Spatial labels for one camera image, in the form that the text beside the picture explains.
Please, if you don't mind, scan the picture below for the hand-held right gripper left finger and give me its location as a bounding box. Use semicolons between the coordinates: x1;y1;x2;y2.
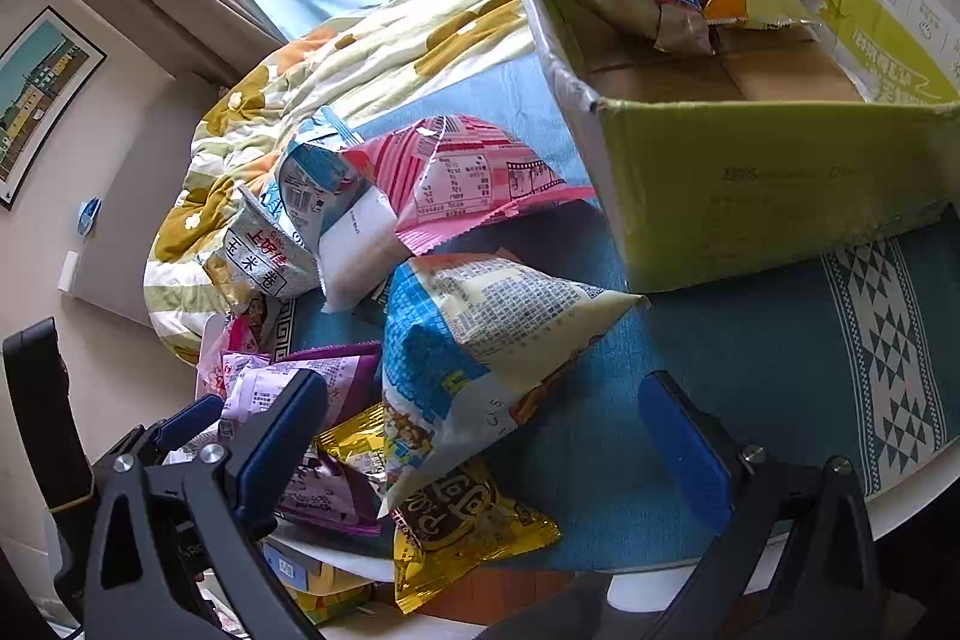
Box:
81;368;329;640

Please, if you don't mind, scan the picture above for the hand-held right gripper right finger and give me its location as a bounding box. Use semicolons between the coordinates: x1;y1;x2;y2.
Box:
637;371;884;640

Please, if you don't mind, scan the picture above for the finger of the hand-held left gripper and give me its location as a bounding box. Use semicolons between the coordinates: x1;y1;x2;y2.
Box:
112;395;224;461

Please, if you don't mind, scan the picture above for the green cardboard box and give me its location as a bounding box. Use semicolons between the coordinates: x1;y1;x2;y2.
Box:
500;0;960;295

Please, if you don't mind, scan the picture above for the pink striped snack bag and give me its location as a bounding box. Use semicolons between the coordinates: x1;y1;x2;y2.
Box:
341;115;597;256

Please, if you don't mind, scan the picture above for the purple snack bag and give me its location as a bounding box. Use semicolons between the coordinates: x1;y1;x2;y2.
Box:
221;344;385;536

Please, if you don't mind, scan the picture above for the small pink white snack bag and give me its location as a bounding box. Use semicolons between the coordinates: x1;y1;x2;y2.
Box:
196;295;282;401

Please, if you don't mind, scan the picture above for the teal patterned table mat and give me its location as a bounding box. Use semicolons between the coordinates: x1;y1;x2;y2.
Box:
285;47;960;573

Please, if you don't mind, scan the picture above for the silver corn roll snack bag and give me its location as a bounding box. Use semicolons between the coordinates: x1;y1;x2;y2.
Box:
206;186;323;311

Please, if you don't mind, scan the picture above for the yellow green packet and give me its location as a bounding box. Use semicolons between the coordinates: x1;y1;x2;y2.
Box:
266;535;376;627

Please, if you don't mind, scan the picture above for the gold yellow snack bag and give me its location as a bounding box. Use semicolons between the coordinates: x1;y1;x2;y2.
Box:
315;404;563;615

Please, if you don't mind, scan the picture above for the blue and white snack bag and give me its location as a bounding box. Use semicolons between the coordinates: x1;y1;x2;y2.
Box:
274;107;417;315

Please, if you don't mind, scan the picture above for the blue and cream snack bag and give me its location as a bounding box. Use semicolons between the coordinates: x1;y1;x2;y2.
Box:
379;250;650;517

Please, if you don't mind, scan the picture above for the floral striped blanket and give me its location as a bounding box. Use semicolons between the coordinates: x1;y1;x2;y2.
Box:
145;0;541;367

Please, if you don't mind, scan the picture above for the framed wall picture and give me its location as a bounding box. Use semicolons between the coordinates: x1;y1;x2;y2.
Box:
0;5;107;211

